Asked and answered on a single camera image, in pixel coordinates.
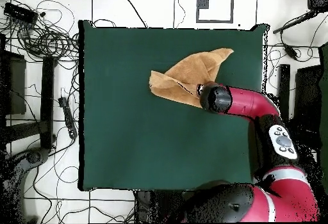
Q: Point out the dark flat panel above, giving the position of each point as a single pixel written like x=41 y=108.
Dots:
x=307 y=98
x=16 y=85

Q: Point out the dark green hanging cloth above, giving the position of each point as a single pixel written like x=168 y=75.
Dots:
x=324 y=106

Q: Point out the dark green table cloth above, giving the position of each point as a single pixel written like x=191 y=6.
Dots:
x=115 y=131

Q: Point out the black device box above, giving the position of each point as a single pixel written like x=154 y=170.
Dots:
x=317 y=0

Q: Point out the black power strip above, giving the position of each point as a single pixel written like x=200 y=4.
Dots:
x=68 y=117

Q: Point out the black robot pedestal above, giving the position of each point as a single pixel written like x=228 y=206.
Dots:
x=159 y=206

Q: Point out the black hub box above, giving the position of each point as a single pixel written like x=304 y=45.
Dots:
x=19 y=12

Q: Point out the black stand bar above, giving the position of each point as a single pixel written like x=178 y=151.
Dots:
x=47 y=101
x=284 y=88

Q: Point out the black power adapter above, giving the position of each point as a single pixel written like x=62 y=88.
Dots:
x=290 y=52

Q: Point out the black rod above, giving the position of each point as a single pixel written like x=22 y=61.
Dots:
x=294 y=22

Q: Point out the tan terry towel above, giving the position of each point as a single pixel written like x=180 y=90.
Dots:
x=189 y=73

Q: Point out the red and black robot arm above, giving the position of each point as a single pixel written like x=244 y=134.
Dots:
x=248 y=101

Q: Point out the grey tripod base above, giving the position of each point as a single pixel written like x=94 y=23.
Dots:
x=33 y=157

